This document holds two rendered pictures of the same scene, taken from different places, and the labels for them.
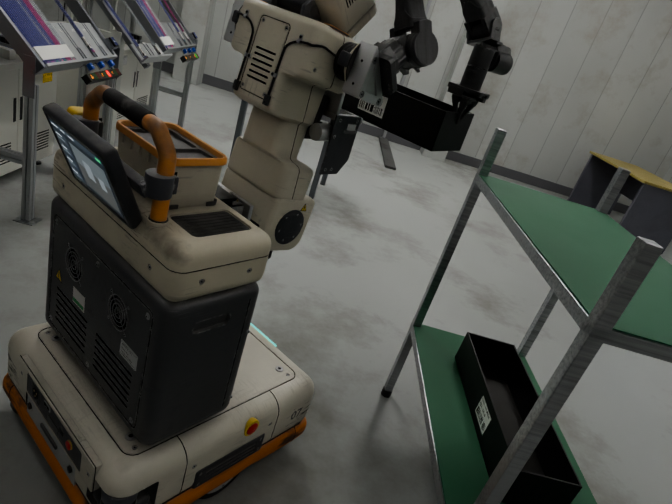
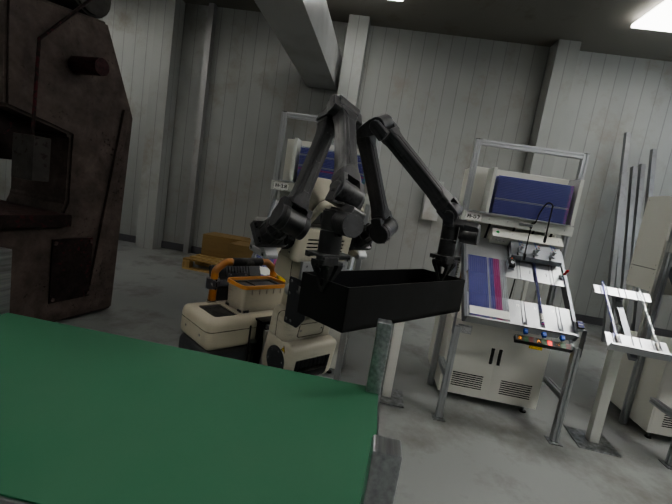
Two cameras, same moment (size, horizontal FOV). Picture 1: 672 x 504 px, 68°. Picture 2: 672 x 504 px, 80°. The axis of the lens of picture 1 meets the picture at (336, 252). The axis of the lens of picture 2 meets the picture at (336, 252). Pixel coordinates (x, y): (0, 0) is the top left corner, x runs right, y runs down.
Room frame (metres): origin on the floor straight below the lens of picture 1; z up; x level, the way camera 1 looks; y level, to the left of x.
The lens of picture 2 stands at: (1.65, -1.16, 1.33)
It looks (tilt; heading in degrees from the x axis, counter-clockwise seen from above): 8 degrees down; 101
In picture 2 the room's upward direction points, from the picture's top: 9 degrees clockwise
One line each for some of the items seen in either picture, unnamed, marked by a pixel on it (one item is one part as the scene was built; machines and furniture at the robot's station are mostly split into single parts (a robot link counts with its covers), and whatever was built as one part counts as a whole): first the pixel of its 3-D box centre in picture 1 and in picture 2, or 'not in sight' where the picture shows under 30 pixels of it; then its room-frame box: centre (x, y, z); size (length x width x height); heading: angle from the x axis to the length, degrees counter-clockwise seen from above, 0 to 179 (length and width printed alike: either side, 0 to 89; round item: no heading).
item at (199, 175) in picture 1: (168, 163); (256, 293); (1.03, 0.41, 0.87); 0.23 x 0.15 x 0.11; 56
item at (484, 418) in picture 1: (506, 409); not in sight; (1.20, -0.62, 0.41); 0.57 x 0.17 x 0.11; 5
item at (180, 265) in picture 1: (159, 269); (251, 357); (1.05, 0.40, 0.59); 0.55 x 0.34 x 0.83; 56
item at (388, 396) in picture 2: not in sight; (395, 344); (1.65, 1.54, 0.39); 0.24 x 0.24 x 0.78; 5
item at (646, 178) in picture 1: (625, 199); not in sight; (6.06, -3.06, 0.34); 1.32 x 0.66 x 0.69; 6
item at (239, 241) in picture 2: not in sight; (238, 256); (-0.84, 4.27, 0.24); 1.30 x 0.91 x 0.47; 6
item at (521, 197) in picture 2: not in sight; (529, 199); (2.40, 1.95, 1.52); 0.51 x 0.13 x 0.27; 5
